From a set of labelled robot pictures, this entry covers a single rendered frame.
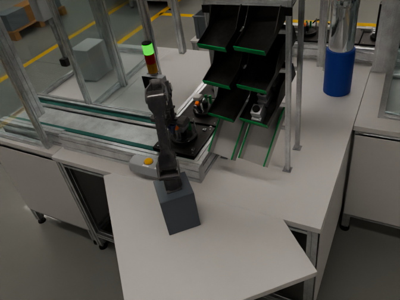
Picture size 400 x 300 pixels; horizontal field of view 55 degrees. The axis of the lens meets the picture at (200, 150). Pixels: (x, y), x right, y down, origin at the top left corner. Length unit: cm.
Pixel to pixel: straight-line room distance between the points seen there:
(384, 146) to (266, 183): 72
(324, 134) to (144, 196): 98
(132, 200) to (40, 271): 127
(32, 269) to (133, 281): 151
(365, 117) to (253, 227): 95
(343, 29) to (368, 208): 107
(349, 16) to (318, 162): 77
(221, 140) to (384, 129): 87
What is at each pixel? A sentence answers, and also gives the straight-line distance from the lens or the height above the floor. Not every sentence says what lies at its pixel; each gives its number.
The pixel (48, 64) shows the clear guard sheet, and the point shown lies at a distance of 301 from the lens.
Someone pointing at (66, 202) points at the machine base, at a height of 41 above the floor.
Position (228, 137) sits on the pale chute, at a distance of 177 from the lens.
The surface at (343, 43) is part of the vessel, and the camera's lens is 225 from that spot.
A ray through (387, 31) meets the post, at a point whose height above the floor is 113.
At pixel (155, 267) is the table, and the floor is 86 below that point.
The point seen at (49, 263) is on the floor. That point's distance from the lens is 297.
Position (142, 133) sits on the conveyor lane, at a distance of 215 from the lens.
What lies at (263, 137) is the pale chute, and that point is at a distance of 172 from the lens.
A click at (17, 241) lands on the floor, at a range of 324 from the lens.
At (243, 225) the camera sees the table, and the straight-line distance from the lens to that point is 165.
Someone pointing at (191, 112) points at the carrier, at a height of 97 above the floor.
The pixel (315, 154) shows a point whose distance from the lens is 196.
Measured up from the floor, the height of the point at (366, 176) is 52.
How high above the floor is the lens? 213
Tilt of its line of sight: 39 degrees down
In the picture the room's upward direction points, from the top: 10 degrees counter-clockwise
